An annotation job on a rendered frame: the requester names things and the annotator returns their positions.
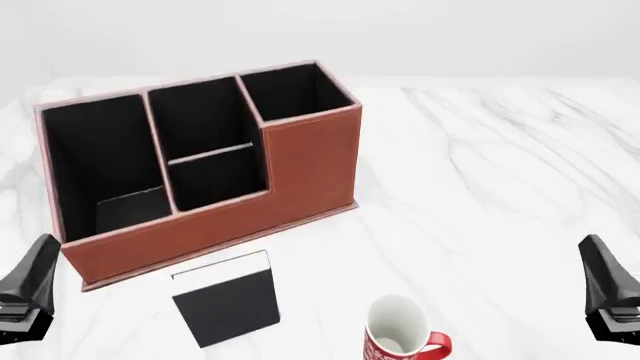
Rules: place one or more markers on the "black book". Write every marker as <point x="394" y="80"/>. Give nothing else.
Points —
<point x="227" y="307"/>

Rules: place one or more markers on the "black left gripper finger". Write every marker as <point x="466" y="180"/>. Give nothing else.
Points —
<point x="35" y="270"/>

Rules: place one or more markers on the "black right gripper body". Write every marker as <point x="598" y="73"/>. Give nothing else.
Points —
<point x="617" y="322"/>

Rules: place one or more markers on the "red and white mug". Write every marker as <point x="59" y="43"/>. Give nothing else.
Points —
<point x="397" y="333"/>

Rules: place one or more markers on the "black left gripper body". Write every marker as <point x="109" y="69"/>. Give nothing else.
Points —
<point x="20" y="322"/>

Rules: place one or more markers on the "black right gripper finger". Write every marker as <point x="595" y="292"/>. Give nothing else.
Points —
<point x="602" y="273"/>

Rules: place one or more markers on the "red-brown desk caddy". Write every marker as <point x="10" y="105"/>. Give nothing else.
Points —
<point x="310" y="161"/>

